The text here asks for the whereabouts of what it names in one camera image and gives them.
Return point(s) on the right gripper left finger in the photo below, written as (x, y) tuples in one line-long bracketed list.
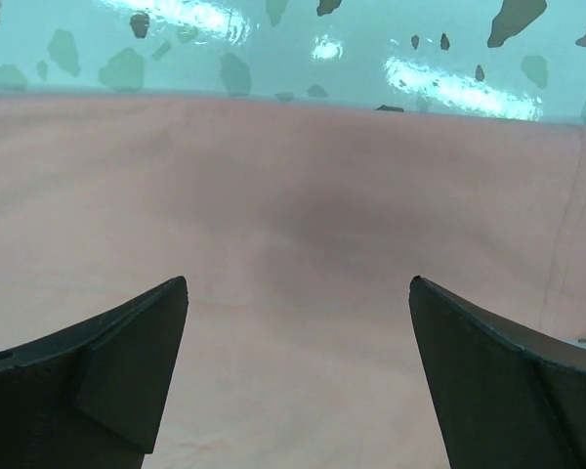
[(92, 395)]

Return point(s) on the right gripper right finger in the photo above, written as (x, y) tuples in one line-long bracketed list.
[(505, 395)]

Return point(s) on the salmon pink t shirt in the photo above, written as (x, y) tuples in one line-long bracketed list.
[(298, 229)]

